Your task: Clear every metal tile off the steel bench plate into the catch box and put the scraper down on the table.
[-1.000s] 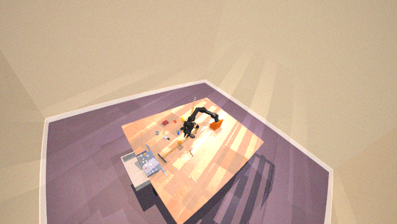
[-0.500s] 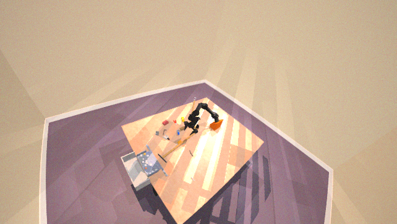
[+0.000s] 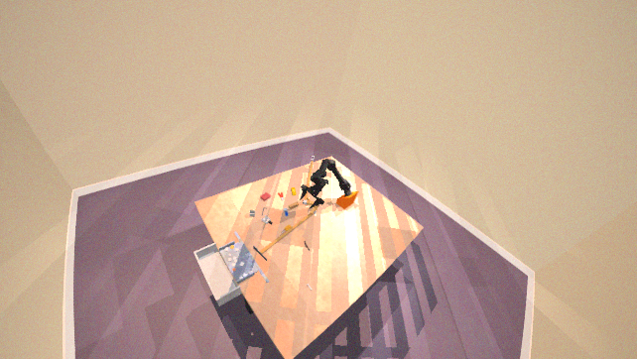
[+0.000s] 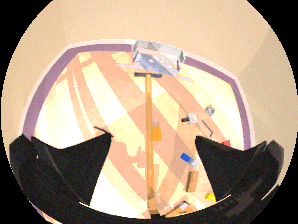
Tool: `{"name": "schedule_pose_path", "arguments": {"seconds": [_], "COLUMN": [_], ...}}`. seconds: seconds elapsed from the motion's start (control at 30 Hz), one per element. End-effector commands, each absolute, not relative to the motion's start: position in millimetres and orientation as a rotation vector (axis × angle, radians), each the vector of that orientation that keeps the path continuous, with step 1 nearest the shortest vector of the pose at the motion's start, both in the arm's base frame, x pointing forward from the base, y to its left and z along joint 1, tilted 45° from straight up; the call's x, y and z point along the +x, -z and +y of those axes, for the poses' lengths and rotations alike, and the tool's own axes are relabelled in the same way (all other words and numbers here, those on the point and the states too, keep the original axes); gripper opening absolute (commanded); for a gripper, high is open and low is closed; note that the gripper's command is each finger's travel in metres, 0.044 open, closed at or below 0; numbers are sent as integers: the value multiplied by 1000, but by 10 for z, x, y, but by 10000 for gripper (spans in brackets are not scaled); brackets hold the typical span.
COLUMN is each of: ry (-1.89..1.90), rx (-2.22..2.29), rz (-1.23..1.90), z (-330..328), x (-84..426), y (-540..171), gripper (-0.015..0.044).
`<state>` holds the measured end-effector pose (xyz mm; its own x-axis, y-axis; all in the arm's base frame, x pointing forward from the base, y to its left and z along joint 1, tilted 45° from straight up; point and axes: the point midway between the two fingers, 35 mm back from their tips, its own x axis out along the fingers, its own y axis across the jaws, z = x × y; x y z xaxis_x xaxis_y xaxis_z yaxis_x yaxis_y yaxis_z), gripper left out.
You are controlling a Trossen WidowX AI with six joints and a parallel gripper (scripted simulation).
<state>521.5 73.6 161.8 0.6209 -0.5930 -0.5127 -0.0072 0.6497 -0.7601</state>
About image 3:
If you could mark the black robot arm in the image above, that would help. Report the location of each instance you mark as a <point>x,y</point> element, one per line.
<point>318,176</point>

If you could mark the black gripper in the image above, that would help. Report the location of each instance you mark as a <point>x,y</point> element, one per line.
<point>304,192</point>

